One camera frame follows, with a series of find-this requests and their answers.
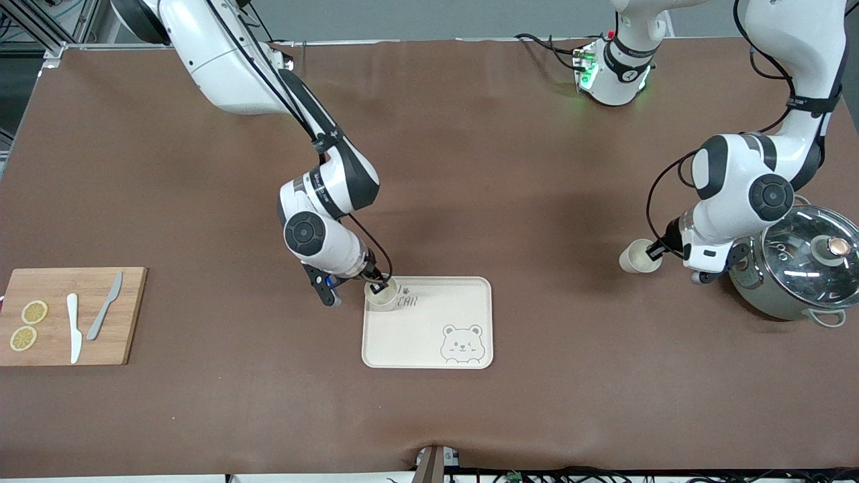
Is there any white plastic cup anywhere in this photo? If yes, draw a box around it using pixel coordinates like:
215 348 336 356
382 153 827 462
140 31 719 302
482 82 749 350
619 239 663 274
364 277 398 311

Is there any cream tray with bear print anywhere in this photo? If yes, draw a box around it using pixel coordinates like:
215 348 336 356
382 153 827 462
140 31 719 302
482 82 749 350
362 276 494 370

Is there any glass pot lid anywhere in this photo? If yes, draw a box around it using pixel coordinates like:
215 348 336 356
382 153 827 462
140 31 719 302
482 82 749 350
760 205 859 309

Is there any brown table mat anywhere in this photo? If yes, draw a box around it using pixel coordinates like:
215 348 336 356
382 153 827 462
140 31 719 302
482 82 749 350
0 37 859 479

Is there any wooden cutting board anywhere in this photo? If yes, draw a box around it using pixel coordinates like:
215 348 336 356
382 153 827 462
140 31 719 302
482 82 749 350
0 267 148 367

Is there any grey plastic knife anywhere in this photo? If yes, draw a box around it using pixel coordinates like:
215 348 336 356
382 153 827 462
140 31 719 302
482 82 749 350
86 271 124 341

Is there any white plastic knife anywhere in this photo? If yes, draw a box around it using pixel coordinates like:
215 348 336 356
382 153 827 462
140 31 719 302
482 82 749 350
66 293 83 364

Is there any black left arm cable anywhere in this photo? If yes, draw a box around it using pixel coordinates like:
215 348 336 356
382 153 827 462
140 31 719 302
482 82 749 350
645 0 809 259

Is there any black base power cable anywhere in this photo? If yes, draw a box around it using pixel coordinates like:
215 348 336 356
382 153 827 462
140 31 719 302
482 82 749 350
514 32 593 72

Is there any aluminium frame profile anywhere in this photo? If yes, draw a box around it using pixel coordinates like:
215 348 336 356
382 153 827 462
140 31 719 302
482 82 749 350
0 0 118 68

